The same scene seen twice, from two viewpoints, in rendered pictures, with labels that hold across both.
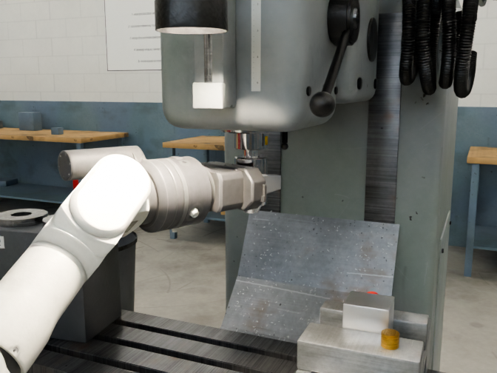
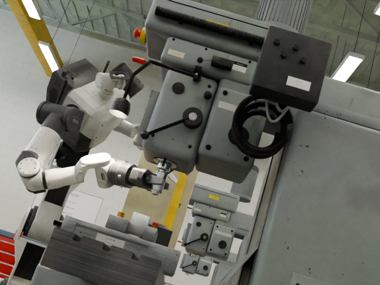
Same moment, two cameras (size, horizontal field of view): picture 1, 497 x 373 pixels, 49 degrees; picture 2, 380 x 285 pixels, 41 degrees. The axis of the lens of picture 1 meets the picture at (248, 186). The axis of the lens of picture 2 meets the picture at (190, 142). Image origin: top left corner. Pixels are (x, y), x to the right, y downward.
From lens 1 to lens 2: 1.72 m
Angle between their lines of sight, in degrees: 74
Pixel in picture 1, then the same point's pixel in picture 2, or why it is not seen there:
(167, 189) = (112, 165)
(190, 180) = (122, 165)
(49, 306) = (60, 173)
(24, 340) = (49, 174)
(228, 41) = (143, 123)
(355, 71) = (204, 141)
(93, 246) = (78, 165)
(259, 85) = not seen: hidden behind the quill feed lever
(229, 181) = (135, 170)
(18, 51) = not seen: outside the picture
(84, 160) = not seen: hidden behind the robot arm
